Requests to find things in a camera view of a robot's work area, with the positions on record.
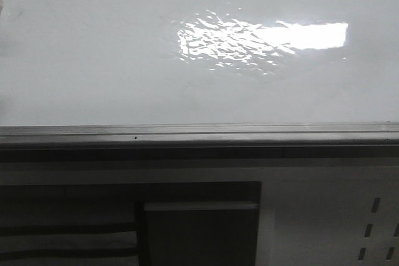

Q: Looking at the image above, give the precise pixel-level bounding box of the white perforated base panel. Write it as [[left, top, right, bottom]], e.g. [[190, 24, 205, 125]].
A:
[[1, 158, 398, 265]]

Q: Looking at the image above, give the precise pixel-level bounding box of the white whiteboard with aluminium frame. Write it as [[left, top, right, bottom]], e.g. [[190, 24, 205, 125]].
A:
[[1, 0, 398, 161]]

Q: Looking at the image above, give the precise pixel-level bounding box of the grey square block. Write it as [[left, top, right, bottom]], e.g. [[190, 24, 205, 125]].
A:
[[145, 201, 259, 265]]

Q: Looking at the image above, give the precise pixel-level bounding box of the dark slatted panel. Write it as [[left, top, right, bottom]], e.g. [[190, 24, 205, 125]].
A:
[[1, 182, 261, 265]]

